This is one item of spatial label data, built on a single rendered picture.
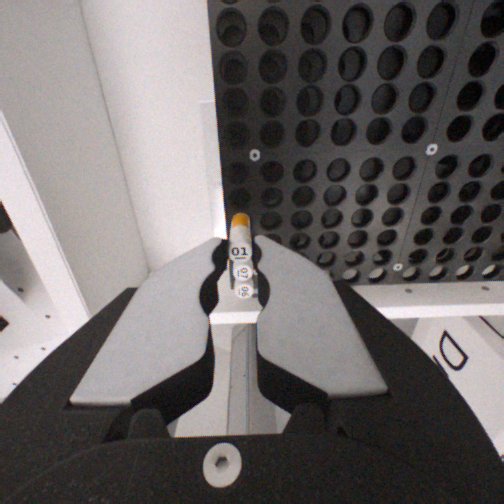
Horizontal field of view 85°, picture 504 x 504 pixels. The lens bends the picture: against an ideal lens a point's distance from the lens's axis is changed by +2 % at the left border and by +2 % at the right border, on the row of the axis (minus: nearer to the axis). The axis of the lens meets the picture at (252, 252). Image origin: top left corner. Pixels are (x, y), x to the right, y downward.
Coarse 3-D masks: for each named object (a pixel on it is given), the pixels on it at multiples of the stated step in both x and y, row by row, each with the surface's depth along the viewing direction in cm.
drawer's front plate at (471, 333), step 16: (448, 320) 29; (464, 320) 27; (480, 320) 27; (432, 336) 32; (464, 336) 27; (480, 336) 25; (496, 336) 25; (432, 352) 32; (448, 352) 29; (464, 352) 27; (480, 352) 25; (496, 352) 24; (448, 368) 29; (464, 368) 27; (480, 368) 25; (496, 368) 24; (464, 384) 27; (480, 384) 25; (496, 384) 24; (480, 400) 25; (496, 400) 24; (480, 416) 26; (496, 416) 24; (496, 432) 24; (496, 448) 25
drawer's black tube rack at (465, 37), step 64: (256, 0) 11; (320, 0) 11; (384, 0) 11; (448, 0) 11; (256, 64) 12; (320, 64) 15; (384, 64) 15; (448, 64) 13; (256, 128) 14; (320, 128) 14; (384, 128) 17; (448, 128) 17; (256, 192) 15; (320, 192) 15; (384, 192) 16; (448, 192) 16; (320, 256) 21; (384, 256) 19; (448, 256) 18
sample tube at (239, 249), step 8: (240, 216) 16; (248, 216) 16; (232, 224) 15; (240, 224) 15; (248, 224) 15; (232, 232) 14; (240, 232) 14; (248, 232) 14; (232, 240) 13; (240, 240) 13; (248, 240) 13; (232, 248) 13; (240, 248) 13; (248, 248) 13; (232, 256) 13; (240, 256) 13; (248, 256) 13
